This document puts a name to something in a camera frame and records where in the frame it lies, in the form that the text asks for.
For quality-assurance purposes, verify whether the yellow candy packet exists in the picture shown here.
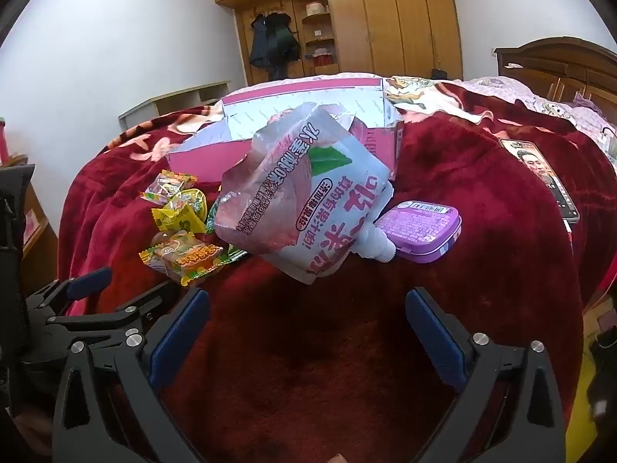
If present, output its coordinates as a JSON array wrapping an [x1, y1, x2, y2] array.
[[151, 188, 209, 237]]

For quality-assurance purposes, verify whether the dark green coat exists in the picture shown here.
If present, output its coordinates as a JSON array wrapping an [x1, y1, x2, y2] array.
[[266, 12, 300, 80]]

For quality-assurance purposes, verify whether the red floral blanket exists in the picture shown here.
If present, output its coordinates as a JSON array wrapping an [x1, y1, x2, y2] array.
[[57, 79, 617, 463]]

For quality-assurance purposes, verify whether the purple tin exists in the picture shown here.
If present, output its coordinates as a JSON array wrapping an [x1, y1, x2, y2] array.
[[373, 200, 464, 264]]

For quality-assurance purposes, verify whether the yellow wooden cabinet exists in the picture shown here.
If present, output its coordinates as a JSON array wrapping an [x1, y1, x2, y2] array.
[[0, 154, 59, 283]]

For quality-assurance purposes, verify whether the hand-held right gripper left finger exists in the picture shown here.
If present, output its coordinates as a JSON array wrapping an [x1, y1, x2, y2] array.
[[52, 288, 213, 463]]

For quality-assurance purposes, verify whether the dark wooden headboard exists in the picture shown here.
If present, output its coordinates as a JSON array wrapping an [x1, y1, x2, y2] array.
[[494, 36, 617, 126]]

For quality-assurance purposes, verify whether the peach jelly drink pouch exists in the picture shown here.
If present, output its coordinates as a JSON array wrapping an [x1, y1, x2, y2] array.
[[213, 101, 397, 285]]

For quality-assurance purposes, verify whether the pink cardboard box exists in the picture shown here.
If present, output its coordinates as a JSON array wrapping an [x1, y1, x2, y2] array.
[[166, 77, 406, 189]]

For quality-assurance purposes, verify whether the small colourful candy packet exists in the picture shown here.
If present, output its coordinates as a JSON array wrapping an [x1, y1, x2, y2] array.
[[140, 170, 198, 206]]

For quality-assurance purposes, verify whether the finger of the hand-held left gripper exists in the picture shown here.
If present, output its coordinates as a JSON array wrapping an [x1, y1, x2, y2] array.
[[26, 266, 114, 319], [46, 282, 181, 348]]

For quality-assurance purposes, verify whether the low grey shelf unit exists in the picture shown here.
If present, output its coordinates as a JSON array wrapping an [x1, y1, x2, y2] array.
[[118, 80, 232, 131]]

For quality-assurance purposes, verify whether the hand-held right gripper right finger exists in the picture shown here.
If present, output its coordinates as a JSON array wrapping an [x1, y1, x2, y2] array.
[[405, 287, 567, 463]]

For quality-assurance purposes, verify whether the burger gummy candy packet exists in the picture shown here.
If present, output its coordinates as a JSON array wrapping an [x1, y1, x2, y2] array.
[[139, 230, 229, 287]]

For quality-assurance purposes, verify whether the pink checked cartoon bedsheet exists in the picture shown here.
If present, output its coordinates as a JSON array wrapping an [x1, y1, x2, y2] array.
[[308, 71, 617, 155]]

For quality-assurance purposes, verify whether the smartphone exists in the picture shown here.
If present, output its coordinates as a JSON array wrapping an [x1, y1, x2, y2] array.
[[500, 139, 580, 225]]

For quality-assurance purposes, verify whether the black jacket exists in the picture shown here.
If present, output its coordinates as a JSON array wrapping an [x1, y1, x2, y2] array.
[[248, 12, 271, 71]]

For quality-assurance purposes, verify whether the wooden wardrobe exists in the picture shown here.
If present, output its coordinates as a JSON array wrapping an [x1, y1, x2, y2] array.
[[213, 0, 464, 88]]

